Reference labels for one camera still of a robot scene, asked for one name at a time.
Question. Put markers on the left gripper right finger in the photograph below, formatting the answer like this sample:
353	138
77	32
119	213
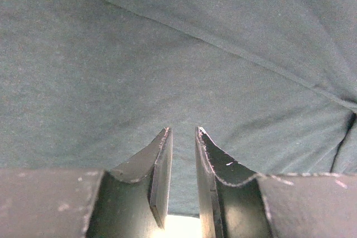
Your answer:
235	201

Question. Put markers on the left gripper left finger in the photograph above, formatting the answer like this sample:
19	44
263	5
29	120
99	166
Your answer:
130	200

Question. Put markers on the black t shirt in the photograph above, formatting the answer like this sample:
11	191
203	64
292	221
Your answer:
88	83

